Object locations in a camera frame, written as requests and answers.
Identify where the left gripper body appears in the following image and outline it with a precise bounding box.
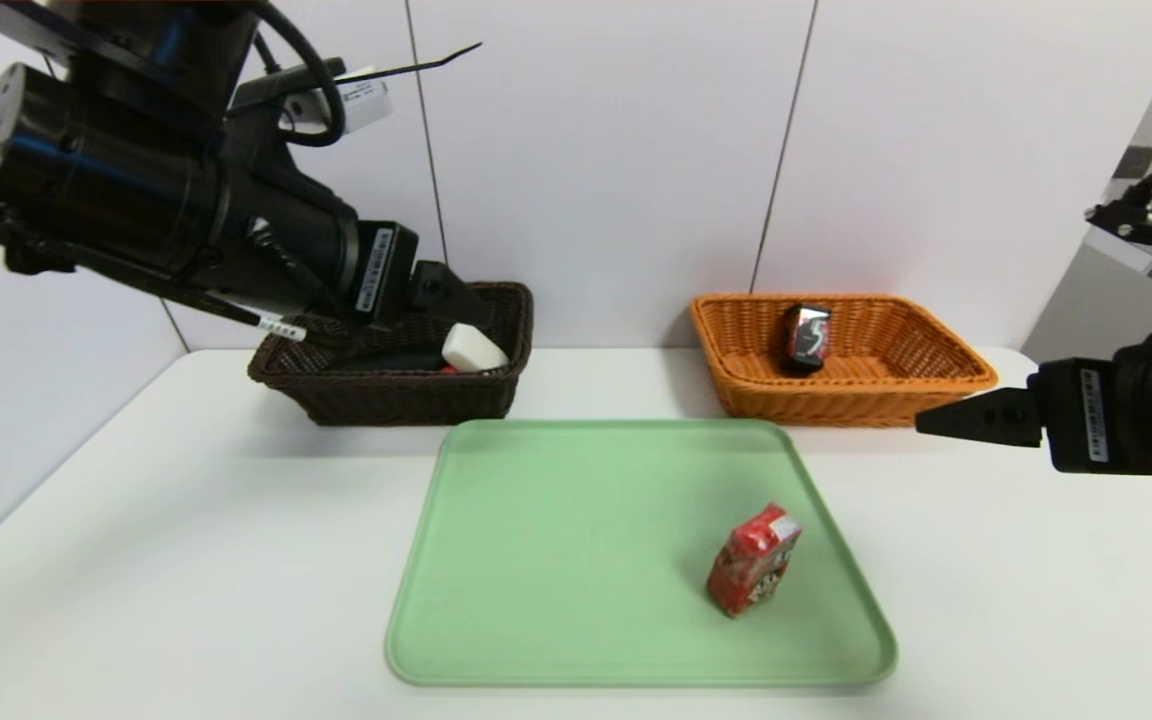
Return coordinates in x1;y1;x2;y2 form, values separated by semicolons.
247;187;420;333

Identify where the red snack packet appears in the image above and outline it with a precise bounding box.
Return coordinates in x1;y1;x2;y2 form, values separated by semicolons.
706;503;805;620

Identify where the orange wicker basket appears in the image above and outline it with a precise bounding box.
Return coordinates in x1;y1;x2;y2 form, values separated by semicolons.
689;293;1000;429

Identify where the black gum box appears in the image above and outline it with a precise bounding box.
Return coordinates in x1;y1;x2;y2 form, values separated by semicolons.
782;302;834;378

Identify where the black glasses case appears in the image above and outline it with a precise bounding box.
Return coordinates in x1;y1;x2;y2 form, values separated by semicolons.
341;345;449;374

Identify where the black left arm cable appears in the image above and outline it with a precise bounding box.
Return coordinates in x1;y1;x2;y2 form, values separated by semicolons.
226;0;349;149

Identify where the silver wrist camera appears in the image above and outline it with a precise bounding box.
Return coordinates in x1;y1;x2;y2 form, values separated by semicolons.
1083;198;1152;291
281;65;394;136

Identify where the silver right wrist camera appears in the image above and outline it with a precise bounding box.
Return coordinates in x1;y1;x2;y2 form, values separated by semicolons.
1083;198;1152;291

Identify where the white soap bar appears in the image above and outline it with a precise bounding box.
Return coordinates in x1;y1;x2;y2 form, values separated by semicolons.
441;323;510;374

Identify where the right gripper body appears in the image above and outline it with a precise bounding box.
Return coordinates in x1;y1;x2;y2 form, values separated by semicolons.
1026;357;1152;476

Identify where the black zip tie tail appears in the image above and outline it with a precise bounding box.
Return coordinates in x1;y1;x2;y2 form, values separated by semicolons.
336;41;484;86

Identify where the light green plastic tray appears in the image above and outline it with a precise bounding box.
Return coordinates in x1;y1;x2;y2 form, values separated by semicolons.
384;418;899;688

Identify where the dark brown wicker basket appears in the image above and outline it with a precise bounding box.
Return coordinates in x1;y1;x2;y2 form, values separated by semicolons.
247;281;535;428

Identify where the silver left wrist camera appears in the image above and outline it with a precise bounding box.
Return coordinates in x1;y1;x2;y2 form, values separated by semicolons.
281;65;394;136

